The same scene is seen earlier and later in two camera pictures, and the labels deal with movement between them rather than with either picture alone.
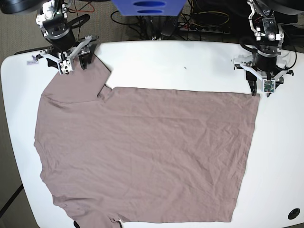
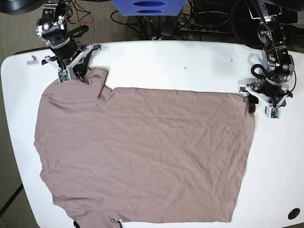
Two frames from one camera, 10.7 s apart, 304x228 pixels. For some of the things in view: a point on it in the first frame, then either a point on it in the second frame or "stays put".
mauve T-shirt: x=111 y=156 stays put
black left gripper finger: x=276 y=84 -> x=283 y=104
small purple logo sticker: x=33 y=62 stays put
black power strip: x=204 y=27 stays put
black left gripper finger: x=253 y=87 -> x=252 y=100
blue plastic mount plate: x=150 y=7 stays put
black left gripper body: x=264 y=63 -> x=274 y=92
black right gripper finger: x=84 y=60 -> x=80 y=71
